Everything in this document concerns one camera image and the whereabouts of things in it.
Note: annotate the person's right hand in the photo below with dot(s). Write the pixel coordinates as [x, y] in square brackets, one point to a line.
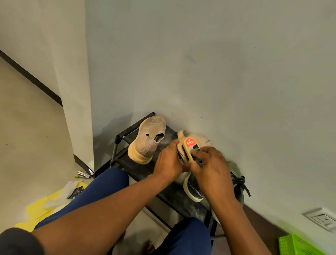
[214, 178]

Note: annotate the person's left hand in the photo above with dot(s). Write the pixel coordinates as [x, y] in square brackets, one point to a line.
[168, 164]

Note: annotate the green sneaker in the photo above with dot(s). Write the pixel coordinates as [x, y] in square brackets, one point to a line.
[237, 170]
[193, 189]

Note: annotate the yellow-edged shoe shine sponge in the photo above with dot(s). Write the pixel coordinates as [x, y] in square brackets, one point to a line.
[190, 144]

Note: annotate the beige suede shoe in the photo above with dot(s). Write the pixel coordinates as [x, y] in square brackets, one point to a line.
[149, 139]
[204, 138]

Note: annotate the small dark packet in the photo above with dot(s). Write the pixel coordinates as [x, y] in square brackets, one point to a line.
[76, 192]

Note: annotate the person's right forearm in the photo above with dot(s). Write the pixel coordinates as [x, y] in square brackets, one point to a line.
[239, 228]

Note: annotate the dark brown low bench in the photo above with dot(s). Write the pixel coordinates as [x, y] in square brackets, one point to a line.
[265, 231]

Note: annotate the person's right foot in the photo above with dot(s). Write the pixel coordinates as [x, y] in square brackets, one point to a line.
[147, 248]

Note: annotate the black metal shoe rack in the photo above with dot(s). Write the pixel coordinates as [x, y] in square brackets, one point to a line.
[136, 168]

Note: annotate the dark blue trousers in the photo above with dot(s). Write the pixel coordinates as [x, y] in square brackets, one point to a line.
[105, 184]

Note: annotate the dark skirting strip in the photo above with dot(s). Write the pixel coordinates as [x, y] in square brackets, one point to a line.
[29, 76]
[84, 164]

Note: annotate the green plastic basket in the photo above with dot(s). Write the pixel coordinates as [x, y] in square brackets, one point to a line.
[294, 245]

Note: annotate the white wall socket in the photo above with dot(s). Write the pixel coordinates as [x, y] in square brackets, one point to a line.
[321, 218]

